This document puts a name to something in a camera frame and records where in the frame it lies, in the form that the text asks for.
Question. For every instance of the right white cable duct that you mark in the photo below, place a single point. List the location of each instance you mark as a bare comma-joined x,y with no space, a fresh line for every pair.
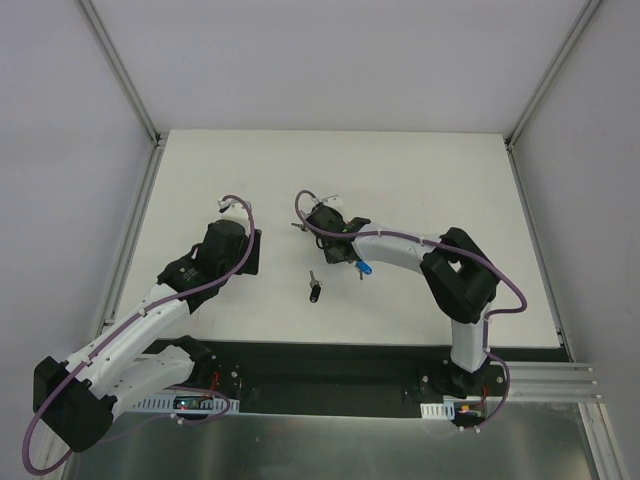
438,411

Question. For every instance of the right aluminium frame post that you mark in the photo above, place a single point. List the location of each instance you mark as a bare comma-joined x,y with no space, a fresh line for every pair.
577,29

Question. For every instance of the left white cable duct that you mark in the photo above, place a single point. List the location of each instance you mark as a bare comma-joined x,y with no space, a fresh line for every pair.
184,403

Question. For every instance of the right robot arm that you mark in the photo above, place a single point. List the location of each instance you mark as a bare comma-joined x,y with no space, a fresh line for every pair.
453,267

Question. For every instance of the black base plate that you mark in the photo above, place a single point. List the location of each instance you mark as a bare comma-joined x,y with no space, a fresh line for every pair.
377,381

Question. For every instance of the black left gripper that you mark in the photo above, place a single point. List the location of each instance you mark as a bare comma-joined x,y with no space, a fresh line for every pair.
251,251

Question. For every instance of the black-headed key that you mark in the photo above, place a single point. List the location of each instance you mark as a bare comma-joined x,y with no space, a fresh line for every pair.
315,288

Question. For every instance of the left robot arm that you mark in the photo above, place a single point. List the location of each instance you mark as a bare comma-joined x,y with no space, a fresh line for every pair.
80,397

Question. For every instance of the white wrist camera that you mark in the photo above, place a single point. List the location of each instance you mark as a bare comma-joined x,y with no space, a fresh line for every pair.
333,201
225,203

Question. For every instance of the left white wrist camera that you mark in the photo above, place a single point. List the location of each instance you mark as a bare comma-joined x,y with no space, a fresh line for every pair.
225,203

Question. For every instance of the silver key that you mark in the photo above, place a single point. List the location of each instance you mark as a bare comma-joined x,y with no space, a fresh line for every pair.
300,226

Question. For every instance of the aluminium rail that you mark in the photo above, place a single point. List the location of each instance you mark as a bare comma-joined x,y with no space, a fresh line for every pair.
553,382

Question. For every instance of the aluminium frame post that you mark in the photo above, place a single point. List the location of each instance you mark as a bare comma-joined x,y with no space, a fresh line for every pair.
577,29
116,64

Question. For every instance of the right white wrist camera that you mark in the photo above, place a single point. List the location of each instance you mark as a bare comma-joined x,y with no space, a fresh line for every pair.
333,201

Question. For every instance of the white cable duct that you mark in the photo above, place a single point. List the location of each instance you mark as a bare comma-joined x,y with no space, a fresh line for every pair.
184,403
438,411

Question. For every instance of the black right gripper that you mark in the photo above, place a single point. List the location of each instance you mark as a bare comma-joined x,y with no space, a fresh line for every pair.
316,220

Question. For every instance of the left aluminium frame post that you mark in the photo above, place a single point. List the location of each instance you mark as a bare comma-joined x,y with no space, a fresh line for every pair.
116,64

